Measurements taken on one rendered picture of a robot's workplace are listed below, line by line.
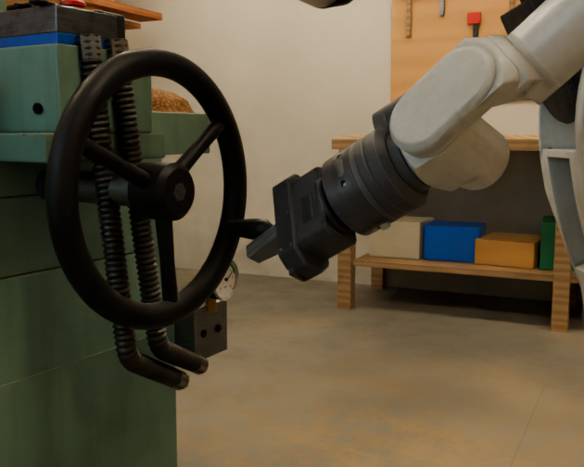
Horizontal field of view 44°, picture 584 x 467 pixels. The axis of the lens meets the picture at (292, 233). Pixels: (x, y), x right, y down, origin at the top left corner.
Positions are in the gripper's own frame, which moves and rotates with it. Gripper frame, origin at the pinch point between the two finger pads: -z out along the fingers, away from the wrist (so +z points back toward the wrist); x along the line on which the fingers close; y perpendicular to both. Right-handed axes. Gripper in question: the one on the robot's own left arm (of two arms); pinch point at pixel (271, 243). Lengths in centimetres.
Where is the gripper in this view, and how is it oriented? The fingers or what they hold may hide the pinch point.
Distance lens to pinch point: 80.1
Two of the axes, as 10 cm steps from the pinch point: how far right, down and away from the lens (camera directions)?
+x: -0.9, -8.2, 5.7
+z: 7.4, -4.4, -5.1
